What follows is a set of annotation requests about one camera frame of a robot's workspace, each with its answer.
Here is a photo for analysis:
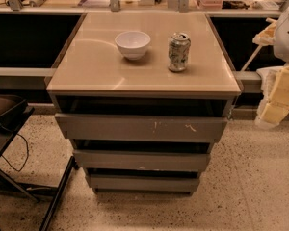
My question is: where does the grey drawer cabinet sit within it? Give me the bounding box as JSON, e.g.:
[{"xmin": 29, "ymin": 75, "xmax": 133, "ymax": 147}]
[{"xmin": 45, "ymin": 11, "xmax": 243, "ymax": 196}]

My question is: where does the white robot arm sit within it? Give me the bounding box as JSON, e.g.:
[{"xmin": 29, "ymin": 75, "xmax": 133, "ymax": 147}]
[{"xmin": 252, "ymin": 6, "xmax": 289, "ymax": 129}]

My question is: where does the grey middle drawer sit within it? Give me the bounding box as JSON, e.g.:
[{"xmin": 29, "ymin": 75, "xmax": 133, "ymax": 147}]
[{"xmin": 73, "ymin": 150, "xmax": 210, "ymax": 171}]

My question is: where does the grey top drawer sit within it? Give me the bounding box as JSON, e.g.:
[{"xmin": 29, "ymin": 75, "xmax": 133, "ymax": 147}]
[{"xmin": 55, "ymin": 113, "xmax": 227, "ymax": 142}]

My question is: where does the white bowl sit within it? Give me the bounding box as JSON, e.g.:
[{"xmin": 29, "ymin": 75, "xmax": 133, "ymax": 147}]
[{"xmin": 115, "ymin": 31, "xmax": 151, "ymax": 60}]

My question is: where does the grey bottom drawer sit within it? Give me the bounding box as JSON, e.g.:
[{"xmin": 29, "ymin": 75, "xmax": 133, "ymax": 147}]
[{"xmin": 86, "ymin": 174, "xmax": 199, "ymax": 192}]

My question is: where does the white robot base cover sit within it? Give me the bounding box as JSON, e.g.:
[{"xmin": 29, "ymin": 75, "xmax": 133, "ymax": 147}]
[{"xmin": 256, "ymin": 66, "xmax": 281, "ymax": 90}]

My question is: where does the black cable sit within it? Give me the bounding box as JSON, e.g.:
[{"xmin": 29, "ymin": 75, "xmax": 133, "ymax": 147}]
[{"xmin": 1, "ymin": 132, "xmax": 31, "ymax": 173}]

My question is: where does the grey drawer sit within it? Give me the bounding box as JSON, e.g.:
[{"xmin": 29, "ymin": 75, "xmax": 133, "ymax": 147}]
[
  {"xmin": 55, "ymin": 113, "xmax": 227, "ymax": 142},
  {"xmin": 73, "ymin": 150, "xmax": 210, "ymax": 171},
  {"xmin": 86, "ymin": 174, "xmax": 199, "ymax": 192}
]

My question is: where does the crumpled silver soda can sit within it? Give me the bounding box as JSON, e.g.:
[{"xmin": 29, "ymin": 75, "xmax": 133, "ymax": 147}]
[{"xmin": 169, "ymin": 32, "xmax": 191, "ymax": 72}]

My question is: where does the white stick with tip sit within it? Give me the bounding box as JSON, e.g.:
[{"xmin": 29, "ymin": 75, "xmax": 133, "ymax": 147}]
[{"xmin": 241, "ymin": 18, "xmax": 276, "ymax": 71}]

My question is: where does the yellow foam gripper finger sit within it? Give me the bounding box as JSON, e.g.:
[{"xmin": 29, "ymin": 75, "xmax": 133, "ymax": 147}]
[{"xmin": 254, "ymin": 64, "xmax": 289, "ymax": 129}]

